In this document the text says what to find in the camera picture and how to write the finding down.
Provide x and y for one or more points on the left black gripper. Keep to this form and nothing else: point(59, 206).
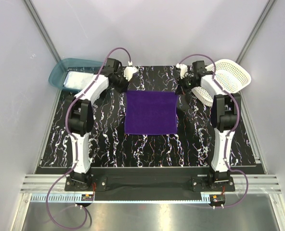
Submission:
point(123, 89)

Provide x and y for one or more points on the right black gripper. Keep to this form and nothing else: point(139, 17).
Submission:
point(182, 81)

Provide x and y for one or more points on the purple towel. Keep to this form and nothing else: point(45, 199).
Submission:
point(151, 112)

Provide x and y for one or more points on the light blue towel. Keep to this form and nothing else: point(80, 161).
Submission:
point(77, 80)

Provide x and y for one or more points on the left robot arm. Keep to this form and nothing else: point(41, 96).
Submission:
point(79, 119)

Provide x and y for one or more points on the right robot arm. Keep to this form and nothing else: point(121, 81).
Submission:
point(224, 117)

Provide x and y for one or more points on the white plastic basket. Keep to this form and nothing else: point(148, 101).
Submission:
point(231, 76)

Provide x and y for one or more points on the teal plastic basin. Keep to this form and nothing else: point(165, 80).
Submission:
point(60, 71)

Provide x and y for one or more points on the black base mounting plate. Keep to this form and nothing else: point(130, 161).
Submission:
point(157, 182)

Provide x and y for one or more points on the left small circuit board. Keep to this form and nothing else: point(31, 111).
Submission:
point(87, 197)

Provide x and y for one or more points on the small circuit board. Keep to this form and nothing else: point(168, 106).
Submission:
point(219, 199)
point(87, 197)

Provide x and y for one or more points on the right small circuit board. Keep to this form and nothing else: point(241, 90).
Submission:
point(219, 199)

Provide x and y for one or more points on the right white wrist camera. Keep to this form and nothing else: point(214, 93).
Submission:
point(182, 69)

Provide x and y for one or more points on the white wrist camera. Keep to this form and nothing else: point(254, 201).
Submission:
point(182, 69)
point(129, 71)

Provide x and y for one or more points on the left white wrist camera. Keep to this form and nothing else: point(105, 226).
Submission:
point(129, 71)

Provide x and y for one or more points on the right aluminium frame post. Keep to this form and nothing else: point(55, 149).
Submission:
point(255, 30)

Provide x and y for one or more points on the aluminium frame post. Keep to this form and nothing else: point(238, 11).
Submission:
point(42, 29)
point(255, 30)

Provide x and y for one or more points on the white slotted cable duct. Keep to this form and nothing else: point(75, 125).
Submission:
point(122, 199)

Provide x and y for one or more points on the left aluminium frame post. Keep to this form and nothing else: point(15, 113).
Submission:
point(42, 29)

